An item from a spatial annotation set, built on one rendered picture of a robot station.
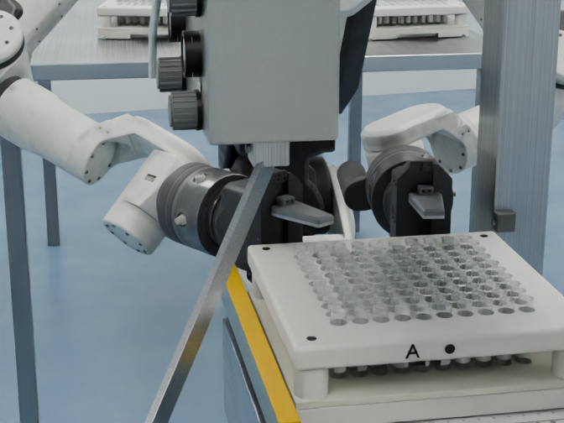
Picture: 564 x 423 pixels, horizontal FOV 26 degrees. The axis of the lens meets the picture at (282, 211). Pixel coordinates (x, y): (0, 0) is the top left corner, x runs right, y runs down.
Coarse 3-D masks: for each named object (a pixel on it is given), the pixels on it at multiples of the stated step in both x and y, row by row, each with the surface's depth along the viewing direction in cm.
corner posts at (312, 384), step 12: (252, 276) 115; (252, 288) 115; (552, 360) 99; (300, 372) 94; (312, 372) 94; (324, 372) 94; (552, 372) 99; (300, 384) 94; (312, 384) 94; (324, 384) 94; (300, 396) 95; (312, 396) 94; (324, 396) 95
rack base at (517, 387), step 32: (544, 352) 103; (288, 384) 97; (352, 384) 97; (384, 384) 97; (416, 384) 97; (448, 384) 97; (480, 384) 97; (512, 384) 97; (544, 384) 97; (320, 416) 95; (352, 416) 95; (384, 416) 96; (416, 416) 96; (448, 416) 97
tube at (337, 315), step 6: (330, 312) 97; (336, 312) 98; (342, 312) 97; (330, 318) 97; (336, 318) 97; (342, 318) 97; (336, 324) 97; (342, 324) 97; (330, 372) 99; (336, 372) 98; (342, 372) 98; (336, 378) 98; (342, 378) 98
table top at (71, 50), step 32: (96, 0) 336; (64, 32) 284; (96, 32) 284; (32, 64) 246; (64, 64) 247; (96, 64) 248; (128, 64) 249; (384, 64) 256; (416, 64) 257; (448, 64) 258; (480, 64) 259
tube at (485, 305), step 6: (480, 300) 100; (486, 300) 100; (492, 300) 99; (480, 306) 99; (486, 306) 99; (492, 306) 99; (480, 312) 99; (486, 312) 99; (492, 312) 99; (480, 360) 100; (486, 360) 100; (480, 366) 100; (486, 366) 100
